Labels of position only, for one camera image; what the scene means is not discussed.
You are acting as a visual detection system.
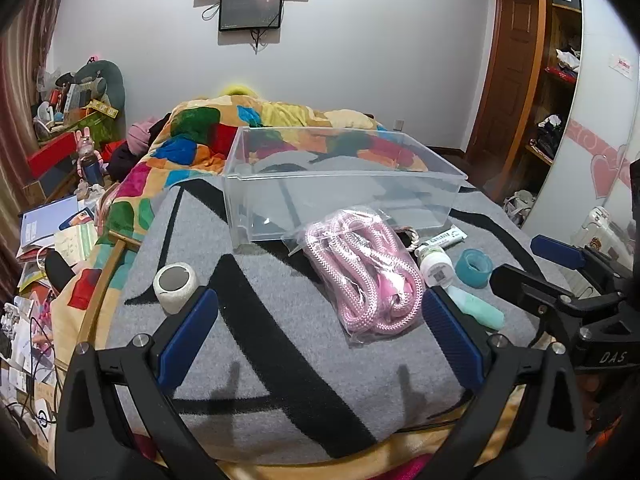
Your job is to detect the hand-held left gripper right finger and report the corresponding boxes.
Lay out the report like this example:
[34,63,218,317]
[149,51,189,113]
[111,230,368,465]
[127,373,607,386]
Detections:
[422,285,589,480]

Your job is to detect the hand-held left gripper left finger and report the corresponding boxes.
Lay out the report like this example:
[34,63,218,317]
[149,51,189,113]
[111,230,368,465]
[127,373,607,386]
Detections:
[55,287,221,480]

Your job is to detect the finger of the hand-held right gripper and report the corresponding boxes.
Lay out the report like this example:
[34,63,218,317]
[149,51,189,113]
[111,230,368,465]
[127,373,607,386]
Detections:
[530,234,591,272]
[489,264,581,331]

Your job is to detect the pink rope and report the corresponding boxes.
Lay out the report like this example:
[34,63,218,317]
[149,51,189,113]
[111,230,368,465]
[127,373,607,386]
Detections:
[281,207,427,347]

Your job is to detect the clear plastic storage box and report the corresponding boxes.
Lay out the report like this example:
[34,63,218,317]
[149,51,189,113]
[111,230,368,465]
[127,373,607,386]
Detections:
[222,126,469,252]

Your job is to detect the mint green tube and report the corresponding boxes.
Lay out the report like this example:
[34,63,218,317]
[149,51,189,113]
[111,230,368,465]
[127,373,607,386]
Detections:
[446,284,506,331]

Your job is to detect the teal tape roll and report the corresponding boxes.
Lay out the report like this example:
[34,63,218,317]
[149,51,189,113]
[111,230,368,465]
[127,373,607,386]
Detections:
[454,248,494,290]

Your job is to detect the white tape roll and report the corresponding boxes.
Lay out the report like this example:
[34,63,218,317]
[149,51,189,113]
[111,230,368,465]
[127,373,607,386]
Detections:
[152,262,200,315]

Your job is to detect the white bag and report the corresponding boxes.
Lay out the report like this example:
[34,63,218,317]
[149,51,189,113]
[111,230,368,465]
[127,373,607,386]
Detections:
[502,189,537,227]

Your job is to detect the small white bottle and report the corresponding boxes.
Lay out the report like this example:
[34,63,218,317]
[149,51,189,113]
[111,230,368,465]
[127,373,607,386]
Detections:
[417,245,456,289]

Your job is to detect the grey and black blanket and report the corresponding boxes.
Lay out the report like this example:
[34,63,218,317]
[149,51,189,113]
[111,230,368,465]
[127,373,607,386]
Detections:
[97,152,576,461]

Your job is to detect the white flat tube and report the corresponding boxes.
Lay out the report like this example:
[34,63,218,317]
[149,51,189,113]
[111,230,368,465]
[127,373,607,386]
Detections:
[416,227,467,252]

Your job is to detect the white wardrobe door pink hearts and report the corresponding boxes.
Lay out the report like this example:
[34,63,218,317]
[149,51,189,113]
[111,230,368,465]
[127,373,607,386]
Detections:
[522,0,640,251]

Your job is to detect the wooden wardrobe shelves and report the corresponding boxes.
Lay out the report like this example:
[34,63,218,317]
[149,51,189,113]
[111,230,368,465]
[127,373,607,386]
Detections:
[522,0,586,201]

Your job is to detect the pile of papers and books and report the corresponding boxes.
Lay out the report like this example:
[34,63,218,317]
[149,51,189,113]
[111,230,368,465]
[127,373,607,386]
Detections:
[0,195,108,411]

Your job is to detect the brown wooden door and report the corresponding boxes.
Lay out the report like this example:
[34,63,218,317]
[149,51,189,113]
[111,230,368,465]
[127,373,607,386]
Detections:
[465,0,543,196]

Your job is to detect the colourful patchwork blanket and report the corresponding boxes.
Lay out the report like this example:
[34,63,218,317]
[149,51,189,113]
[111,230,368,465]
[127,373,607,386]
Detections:
[52,94,431,341]

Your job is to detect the pink knitted hat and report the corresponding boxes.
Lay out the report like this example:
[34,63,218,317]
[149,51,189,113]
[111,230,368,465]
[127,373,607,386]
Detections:
[126,116,162,157]

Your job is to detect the pink bunny toy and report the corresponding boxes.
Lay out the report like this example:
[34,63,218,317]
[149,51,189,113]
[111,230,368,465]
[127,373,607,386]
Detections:
[75,129,107,186]

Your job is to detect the red box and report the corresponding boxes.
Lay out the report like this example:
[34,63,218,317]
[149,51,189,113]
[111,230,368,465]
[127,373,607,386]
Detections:
[26,130,83,181]

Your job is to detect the yellow pillow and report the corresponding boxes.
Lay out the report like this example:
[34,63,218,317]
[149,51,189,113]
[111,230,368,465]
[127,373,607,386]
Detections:
[219,84,262,100]

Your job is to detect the striped curtain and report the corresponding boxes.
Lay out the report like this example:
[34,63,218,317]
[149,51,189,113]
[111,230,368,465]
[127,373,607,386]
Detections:
[0,0,83,281]

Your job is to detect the wooden bed frame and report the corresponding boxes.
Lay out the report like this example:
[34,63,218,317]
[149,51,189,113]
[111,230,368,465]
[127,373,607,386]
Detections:
[75,232,143,361]

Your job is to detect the small braided cord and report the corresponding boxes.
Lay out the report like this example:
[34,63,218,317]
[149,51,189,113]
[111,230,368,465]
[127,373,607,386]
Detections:
[397,227,422,252]

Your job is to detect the small black wall screen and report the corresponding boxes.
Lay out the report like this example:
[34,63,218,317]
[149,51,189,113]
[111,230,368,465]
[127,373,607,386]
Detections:
[218,0,284,32]

